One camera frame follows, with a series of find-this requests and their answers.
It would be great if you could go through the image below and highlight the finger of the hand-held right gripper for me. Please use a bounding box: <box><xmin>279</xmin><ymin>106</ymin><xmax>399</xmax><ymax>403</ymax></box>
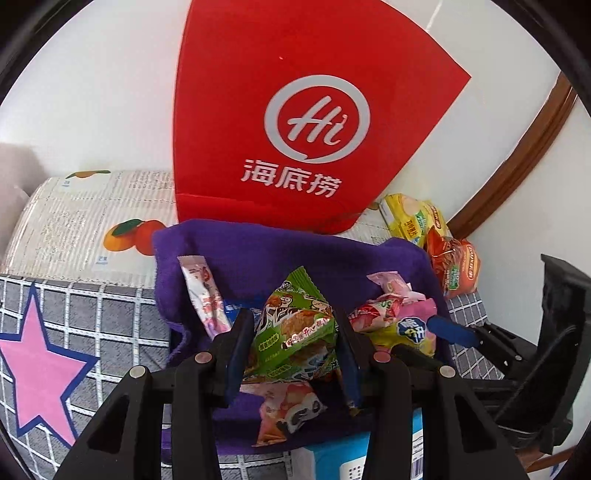
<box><xmin>426</xmin><ymin>315</ymin><xmax>539</xmax><ymax>368</ymax></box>
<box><xmin>392</xmin><ymin>344</ymin><xmax>509</xmax><ymax>394</ymax></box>

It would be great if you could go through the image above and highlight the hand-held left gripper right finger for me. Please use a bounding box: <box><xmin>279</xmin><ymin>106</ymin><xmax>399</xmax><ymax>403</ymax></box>
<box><xmin>331</xmin><ymin>307</ymin><xmax>529</xmax><ymax>480</ymax></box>

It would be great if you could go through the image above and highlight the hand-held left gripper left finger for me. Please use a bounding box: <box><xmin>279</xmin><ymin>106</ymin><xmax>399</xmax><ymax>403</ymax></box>
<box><xmin>54</xmin><ymin>308</ymin><xmax>256</xmax><ymax>480</ymax></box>

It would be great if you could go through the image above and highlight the yellow and pink snack packet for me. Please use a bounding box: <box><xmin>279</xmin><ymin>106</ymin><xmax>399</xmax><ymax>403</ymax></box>
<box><xmin>369</xmin><ymin>300</ymin><xmax>438</xmax><ymax>358</ymax></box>

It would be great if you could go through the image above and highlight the blue cookie packet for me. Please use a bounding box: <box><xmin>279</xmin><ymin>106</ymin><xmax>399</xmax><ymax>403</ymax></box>
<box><xmin>222</xmin><ymin>300</ymin><xmax>254</xmax><ymax>324</ymax></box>

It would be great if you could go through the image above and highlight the pink strawberry snack packet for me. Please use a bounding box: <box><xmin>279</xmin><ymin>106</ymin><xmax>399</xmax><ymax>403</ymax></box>
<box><xmin>347</xmin><ymin>295</ymin><xmax>407</xmax><ymax>334</ymax></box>

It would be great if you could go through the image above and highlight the green triangular snack packet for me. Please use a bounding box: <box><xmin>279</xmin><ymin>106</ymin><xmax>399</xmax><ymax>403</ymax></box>
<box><xmin>242</xmin><ymin>266</ymin><xmax>340</xmax><ymax>384</ymax></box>

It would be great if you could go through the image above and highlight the long pink candy packet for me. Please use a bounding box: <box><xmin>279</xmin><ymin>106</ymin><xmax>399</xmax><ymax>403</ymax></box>
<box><xmin>178</xmin><ymin>256</ymin><xmax>233</xmax><ymax>341</ymax></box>

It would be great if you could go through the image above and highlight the panda print snack packet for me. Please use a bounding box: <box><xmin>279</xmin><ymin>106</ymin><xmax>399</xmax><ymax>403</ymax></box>
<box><xmin>252</xmin><ymin>381</ymin><xmax>326</xmax><ymax>448</ymax></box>

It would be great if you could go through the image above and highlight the pale pink snack packet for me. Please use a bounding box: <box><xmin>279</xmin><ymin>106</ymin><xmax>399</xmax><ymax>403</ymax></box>
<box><xmin>366</xmin><ymin>271</ymin><xmax>437</xmax><ymax>305</ymax></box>

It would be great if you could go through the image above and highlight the orange chip bag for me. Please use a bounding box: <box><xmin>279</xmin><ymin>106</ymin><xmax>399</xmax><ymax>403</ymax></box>
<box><xmin>425</xmin><ymin>228</ymin><xmax>482</xmax><ymax>300</ymax></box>

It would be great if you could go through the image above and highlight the blue tissue pack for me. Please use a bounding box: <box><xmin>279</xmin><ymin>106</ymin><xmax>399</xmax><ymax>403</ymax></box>
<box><xmin>288</xmin><ymin>411</ymin><xmax>426</xmax><ymax>480</ymax></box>

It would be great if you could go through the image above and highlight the purple towel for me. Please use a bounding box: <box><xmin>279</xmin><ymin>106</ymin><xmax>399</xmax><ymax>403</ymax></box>
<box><xmin>151</xmin><ymin>218</ymin><xmax>455</xmax><ymax>455</ymax></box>

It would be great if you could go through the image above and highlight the yellow chip bag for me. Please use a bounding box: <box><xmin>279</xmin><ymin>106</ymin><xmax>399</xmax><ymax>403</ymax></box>
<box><xmin>379</xmin><ymin>194</ymin><xmax>451</xmax><ymax>250</ymax></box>

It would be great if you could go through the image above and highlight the grey checked bed sheet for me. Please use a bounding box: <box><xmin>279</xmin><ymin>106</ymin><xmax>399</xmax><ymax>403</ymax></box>
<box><xmin>0</xmin><ymin>274</ymin><xmax>509</xmax><ymax>480</ymax></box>

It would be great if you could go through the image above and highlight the pink paper star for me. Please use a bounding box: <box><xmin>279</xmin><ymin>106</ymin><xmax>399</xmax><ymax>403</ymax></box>
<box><xmin>0</xmin><ymin>281</ymin><xmax>100</xmax><ymax>448</ymax></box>

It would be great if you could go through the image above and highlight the fruit print sheet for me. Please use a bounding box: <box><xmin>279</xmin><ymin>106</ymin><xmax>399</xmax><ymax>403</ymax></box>
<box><xmin>0</xmin><ymin>168</ymin><xmax>178</xmax><ymax>287</ymax></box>

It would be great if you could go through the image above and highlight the red paper bag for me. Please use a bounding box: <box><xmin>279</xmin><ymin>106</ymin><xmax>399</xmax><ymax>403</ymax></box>
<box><xmin>173</xmin><ymin>0</ymin><xmax>472</xmax><ymax>236</ymax></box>

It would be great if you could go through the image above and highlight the brown wooden door frame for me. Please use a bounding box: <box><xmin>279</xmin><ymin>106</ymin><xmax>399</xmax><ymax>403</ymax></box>
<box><xmin>448</xmin><ymin>71</ymin><xmax>580</xmax><ymax>241</ymax></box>

